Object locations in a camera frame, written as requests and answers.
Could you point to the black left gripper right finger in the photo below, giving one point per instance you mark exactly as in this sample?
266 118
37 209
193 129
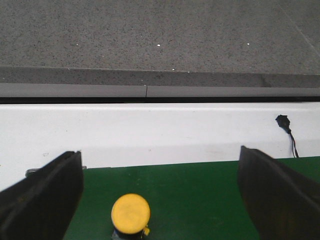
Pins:
282 203

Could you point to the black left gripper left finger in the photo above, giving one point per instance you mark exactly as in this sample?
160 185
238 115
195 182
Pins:
42 205

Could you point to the green conveyor belt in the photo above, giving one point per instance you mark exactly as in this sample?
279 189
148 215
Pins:
192 201

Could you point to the white panel under slabs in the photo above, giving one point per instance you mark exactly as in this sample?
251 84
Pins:
43 90

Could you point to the grey stone slab left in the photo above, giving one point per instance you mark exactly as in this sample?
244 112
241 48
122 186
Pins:
216 43

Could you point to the grey stone slab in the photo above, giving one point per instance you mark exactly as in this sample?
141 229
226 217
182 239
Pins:
305 16
216 43

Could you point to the grey stone slab right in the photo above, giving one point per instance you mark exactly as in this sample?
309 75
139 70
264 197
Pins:
305 16

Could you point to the black connector with cable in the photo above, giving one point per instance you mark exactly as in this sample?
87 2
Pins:
284 123

